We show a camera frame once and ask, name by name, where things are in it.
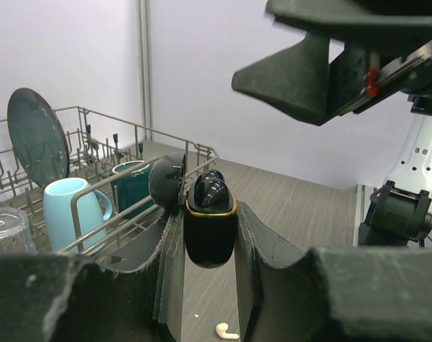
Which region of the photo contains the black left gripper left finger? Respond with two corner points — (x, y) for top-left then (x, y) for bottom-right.
(0, 213), (185, 341)

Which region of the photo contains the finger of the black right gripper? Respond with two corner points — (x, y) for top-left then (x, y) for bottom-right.
(231, 33), (330, 125)

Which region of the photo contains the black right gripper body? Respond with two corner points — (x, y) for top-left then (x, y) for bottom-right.
(265, 1), (432, 125)

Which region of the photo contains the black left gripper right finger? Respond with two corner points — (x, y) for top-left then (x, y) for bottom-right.
(235, 202), (432, 341)

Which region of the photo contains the black earbud charging case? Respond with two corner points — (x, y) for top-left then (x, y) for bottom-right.
(149, 152), (238, 269)

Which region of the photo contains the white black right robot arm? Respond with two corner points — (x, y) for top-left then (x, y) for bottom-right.
(231, 1), (432, 246)

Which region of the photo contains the pink white earbud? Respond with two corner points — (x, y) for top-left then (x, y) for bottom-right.
(215, 322), (240, 340)

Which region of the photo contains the light blue mug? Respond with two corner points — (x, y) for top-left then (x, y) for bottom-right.
(43, 177), (113, 256)

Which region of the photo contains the dark green mug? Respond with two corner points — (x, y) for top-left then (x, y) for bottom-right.
(110, 160), (154, 219)

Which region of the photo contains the clear drinking glass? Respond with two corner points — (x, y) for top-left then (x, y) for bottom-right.
(0, 207), (36, 253)

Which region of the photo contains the dark green plate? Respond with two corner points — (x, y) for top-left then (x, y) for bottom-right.
(7, 88), (69, 187)

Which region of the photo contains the metal wire dish rack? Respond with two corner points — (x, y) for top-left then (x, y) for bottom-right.
(0, 105), (220, 254)

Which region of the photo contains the aluminium frame rail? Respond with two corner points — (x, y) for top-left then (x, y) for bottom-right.
(136, 0), (153, 140)

